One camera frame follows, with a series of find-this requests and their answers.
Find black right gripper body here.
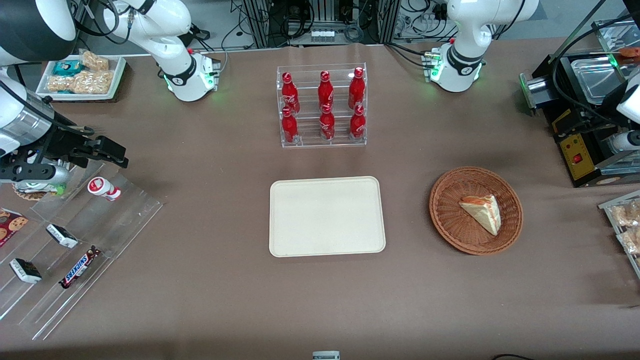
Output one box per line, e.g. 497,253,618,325
46,126,97,169

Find triangular sandwich with filling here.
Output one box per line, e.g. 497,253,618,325
459,194,502,236

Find white snack tray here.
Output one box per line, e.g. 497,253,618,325
36,54,127,102

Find cream rectangular plastic tray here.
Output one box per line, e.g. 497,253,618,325
269,176,387,258

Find round brown wicker basket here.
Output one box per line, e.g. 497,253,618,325
429,166,524,256

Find metal tray with pastries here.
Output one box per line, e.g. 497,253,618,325
598,190,640,279

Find white red yogurt drink bottle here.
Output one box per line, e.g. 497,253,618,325
87,176,122,202

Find small wicker coaster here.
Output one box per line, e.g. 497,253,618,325
12,182,47,201

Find large peanut brittle pack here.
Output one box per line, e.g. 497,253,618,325
47,70,115,95

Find clear acrylic stepped display stand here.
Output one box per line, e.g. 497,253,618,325
0,160,166,341

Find teal snack package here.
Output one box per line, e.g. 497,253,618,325
52,60,85,77

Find small peanut brittle pack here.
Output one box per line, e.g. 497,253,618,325
81,50,110,72

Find black white snack box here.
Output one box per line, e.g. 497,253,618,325
9,258,43,285
46,223,79,249

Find chocolate chip cookie package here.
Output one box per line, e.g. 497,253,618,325
0,208,29,248

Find snickers chocolate bar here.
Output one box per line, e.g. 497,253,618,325
59,246,102,290

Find red cola bottle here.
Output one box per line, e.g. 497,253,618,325
318,70,335,112
281,107,299,145
349,105,366,140
348,67,366,110
319,103,336,141
281,72,301,115

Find clear acrylic bottle rack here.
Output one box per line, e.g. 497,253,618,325
276,62,368,148

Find black machine with yellow panel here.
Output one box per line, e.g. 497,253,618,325
520,20,640,188

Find wrapped pastry package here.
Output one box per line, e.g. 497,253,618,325
617,227,640,254
611,200,640,228

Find aluminium frame equipment rack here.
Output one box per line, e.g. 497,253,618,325
242,0,401,49

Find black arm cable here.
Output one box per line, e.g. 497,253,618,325
550,12,640,123

